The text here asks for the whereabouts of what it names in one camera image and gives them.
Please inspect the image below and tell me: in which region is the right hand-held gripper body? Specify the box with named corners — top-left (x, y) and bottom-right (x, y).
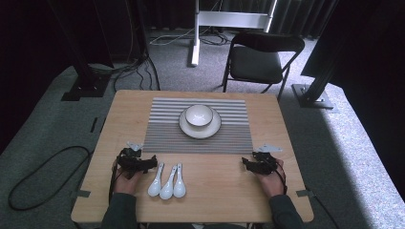
top-left (251, 144), bottom-right (284, 176)

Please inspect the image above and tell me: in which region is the white ceramic spoon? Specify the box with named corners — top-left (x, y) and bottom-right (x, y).
top-left (147, 162), bottom-right (165, 198)
top-left (173, 162), bottom-right (187, 198)
top-left (159, 164), bottom-right (178, 200)

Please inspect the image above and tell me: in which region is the black looped floor cable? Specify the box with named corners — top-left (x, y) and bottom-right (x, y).
top-left (7, 145), bottom-right (94, 212)

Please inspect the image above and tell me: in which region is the black cable at table edge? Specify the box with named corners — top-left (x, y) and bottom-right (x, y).
top-left (309, 190), bottom-right (342, 229)

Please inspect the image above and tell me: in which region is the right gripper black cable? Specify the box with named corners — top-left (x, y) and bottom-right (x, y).
top-left (274, 160), bottom-right (288, 196)

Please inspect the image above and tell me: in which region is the white metal desk frame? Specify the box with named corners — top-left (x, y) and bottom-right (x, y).
top-left (190, 0), bottom-right (279, 68)

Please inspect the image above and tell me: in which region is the white bowl with dark rim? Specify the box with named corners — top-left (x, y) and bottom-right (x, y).
top-left (184, 104), bottom-right (215, 128)

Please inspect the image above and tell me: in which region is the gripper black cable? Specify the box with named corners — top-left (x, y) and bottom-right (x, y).
top-left (274, 160), bottom-right (288, 196)
top-left (107, 161), bottom-right (118, 204)

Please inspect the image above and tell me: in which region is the white plate with dark rim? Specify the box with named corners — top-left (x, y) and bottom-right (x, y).
top-left (178, 107), bottom-right (223, 140)

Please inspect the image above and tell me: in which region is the person's left hand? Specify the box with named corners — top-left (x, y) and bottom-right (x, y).
top-left (112, 159), bottom-right (143, 196)

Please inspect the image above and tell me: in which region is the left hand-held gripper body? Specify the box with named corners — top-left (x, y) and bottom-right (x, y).
top-left (116, 141), bottom-right (151, 179)

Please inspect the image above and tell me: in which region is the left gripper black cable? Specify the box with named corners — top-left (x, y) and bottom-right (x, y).
top-left (107, 161), bottom-right (118, 204)

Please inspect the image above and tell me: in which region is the person's right hand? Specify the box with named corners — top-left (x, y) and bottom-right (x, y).
top-left (255, 157), bottom-right (287, 199)

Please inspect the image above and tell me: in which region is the grey striped placemat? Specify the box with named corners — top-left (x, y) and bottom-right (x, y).
top-left (142, 96), bottom-right (254, 156)

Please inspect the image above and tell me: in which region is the bundle of floor cables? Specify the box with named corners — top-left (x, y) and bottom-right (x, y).
top-left (89, 27), bottom-right (232, 94)

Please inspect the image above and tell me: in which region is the black metal stand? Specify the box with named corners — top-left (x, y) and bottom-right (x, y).
top-left (47, 0), bottom-right (113, 102)
top-left (290, 0), bottom-right (343, 111)

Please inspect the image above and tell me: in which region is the black folding chair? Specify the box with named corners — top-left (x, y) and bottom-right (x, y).
top-left (222, 31), bottom-right (306, 101)

